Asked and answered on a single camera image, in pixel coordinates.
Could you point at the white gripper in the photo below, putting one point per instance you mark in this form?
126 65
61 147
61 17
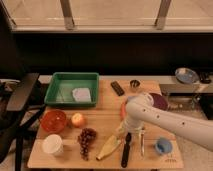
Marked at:
125 127

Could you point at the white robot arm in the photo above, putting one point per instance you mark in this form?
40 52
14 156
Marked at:
141 109

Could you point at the orange carrot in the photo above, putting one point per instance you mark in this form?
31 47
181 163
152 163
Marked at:
123 110

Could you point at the blue sponge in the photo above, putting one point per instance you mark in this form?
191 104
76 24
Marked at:
130 98

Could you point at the dark grape bunch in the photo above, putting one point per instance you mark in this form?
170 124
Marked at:
85 138

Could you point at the blue small cup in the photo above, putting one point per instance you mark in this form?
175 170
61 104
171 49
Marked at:
163 146

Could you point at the black rectangular block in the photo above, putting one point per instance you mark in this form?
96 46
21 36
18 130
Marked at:
117 88

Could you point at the purple bowl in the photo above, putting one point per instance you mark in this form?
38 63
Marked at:
159 101

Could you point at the small metal cup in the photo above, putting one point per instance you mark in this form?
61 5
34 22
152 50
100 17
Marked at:
134 84

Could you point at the wooden board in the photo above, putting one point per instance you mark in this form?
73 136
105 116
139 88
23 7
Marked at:
104 119

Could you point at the red yellow apple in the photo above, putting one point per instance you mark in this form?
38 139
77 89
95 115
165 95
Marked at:
78 120

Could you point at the grey cloth in tray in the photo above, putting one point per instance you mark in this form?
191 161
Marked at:
81 95

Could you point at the green plastic tray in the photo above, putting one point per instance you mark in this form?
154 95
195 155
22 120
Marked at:
59 92

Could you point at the orange plastic bowl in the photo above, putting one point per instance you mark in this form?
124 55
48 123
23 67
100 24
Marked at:
54 121

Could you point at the white paper cup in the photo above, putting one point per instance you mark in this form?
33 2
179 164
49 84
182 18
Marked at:
53 145

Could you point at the silver metal plate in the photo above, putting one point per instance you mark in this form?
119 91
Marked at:
186 75

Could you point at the black object on shelf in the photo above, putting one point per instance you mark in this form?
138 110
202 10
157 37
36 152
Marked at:
204 78

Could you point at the black chair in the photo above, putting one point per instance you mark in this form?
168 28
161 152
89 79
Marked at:
11 128

